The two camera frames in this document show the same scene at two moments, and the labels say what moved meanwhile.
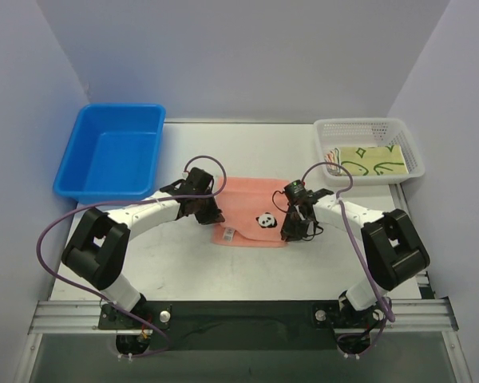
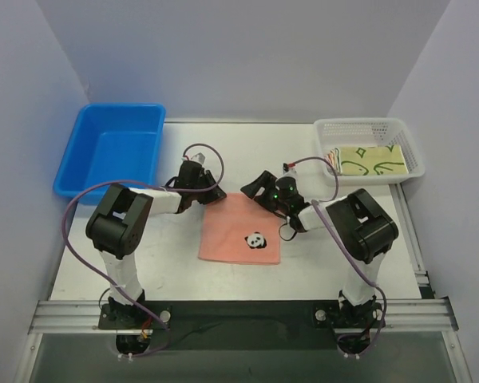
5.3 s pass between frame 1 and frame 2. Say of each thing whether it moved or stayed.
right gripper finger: moved
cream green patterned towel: stayed
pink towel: moved
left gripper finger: moved
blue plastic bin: stayed
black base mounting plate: stayed
